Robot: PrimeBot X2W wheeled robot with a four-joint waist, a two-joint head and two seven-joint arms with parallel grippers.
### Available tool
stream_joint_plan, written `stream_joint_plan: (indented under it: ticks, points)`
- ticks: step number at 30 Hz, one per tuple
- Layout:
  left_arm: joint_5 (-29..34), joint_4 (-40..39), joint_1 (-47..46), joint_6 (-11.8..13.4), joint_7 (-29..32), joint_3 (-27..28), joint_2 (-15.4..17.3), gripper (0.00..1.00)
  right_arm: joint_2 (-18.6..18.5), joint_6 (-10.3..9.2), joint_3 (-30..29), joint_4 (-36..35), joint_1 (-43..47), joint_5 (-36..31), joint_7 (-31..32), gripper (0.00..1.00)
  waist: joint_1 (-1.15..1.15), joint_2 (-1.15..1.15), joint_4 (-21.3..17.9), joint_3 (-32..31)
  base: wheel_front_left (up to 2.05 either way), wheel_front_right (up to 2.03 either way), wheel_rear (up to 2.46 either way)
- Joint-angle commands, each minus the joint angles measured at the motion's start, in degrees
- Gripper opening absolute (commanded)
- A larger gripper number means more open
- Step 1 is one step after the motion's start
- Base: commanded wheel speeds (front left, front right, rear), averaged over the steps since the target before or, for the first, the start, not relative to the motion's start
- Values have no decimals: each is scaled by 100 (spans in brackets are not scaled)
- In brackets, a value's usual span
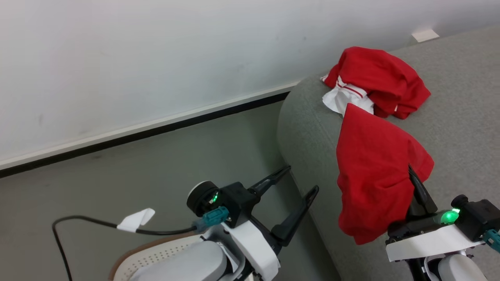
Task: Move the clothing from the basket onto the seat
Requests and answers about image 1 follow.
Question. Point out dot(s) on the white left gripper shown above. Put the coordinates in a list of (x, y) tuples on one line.
[(258, 249)]

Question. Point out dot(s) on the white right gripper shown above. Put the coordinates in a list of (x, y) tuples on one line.
[(425, 242)]

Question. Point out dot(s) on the red and white garment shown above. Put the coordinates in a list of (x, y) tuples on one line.
[(375, 168)]

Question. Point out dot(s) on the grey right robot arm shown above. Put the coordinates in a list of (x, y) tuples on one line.
[(457, 269)]

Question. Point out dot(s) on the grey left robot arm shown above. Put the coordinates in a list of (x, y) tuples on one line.
[(187, 263)]

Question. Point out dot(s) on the grey fabric sofa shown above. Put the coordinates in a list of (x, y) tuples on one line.
[(449, 125)]

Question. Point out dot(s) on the white laundry basket brown rim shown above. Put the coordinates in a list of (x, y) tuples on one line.
[(156, 255)]

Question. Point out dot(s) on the white and black baseboard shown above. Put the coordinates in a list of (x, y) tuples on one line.
[(136, 130)]

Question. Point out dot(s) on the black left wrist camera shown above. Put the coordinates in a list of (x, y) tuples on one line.
[(238, 203)]

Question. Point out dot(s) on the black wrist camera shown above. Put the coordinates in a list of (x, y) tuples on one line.
[(238, 203), (478, 216)]

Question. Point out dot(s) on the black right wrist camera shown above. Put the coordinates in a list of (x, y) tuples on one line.
[(478, 216)]

